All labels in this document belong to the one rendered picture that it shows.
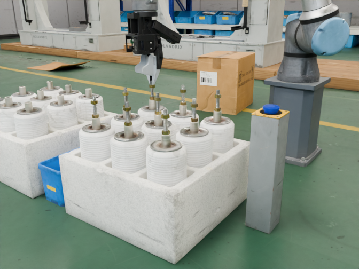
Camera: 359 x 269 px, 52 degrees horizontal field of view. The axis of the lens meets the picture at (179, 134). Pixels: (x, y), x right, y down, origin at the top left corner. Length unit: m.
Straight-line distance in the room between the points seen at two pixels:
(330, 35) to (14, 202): 1.08
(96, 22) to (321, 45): 3.37
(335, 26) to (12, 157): 1.06
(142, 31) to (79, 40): 3.41
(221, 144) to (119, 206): 0.32
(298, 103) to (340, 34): 0.27
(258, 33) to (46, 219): 2.40
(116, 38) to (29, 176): 3.35
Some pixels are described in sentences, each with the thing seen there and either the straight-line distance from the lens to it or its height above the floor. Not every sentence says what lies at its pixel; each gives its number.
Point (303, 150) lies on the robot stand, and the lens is 1.42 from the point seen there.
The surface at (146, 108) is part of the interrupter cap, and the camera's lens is 1.17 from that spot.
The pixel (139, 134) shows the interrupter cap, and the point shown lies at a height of 0.25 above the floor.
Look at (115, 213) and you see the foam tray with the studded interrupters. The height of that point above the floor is 0.07.
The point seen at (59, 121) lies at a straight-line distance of 1.27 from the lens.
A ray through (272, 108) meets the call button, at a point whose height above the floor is 0.33.
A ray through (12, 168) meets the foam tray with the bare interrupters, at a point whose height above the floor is 0.08.
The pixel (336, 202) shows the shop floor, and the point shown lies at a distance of 1.20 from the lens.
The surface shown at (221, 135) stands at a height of 0.22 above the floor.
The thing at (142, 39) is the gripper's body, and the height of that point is 0.47.
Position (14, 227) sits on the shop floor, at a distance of 1.11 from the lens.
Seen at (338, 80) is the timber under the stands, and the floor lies 0.06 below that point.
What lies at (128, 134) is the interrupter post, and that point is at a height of 0.26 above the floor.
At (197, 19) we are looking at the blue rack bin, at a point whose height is 0.33.
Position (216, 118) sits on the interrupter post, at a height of 0.26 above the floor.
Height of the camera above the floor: 0.56
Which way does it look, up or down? 19 degrees down
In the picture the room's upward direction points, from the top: 1 degrees counter-clockwise
